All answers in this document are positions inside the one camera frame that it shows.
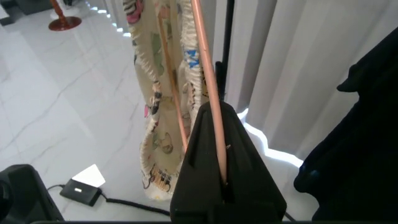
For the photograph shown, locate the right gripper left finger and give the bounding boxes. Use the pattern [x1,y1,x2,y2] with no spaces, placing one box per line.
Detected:
[170,101,225,223]

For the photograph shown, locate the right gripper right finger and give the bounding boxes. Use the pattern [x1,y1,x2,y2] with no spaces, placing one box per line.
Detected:
[221,101,287,223]

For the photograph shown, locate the cream printed garment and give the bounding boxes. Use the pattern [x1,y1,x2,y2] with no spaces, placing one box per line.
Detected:
[123,0,212,200]

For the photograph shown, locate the pink clothes hanger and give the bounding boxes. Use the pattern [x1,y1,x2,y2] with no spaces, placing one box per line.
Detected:
[156,0,228,185]

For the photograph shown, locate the black clothes rack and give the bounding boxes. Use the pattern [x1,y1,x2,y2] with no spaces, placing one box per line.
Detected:
[214,0,236,102]

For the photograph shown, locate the black short-sleeved shirt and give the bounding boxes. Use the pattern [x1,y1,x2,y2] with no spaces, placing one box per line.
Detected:
[294,26,398,222]

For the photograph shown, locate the black power adapter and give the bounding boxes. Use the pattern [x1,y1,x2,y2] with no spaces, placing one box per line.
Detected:
[59,179,103,207]

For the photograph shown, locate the white curtain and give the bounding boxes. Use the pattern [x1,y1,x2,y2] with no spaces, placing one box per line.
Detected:
[83,0,398,170]

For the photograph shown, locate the reddish brown wooden stand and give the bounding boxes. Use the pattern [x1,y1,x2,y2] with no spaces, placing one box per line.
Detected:
[48,0,83,32]

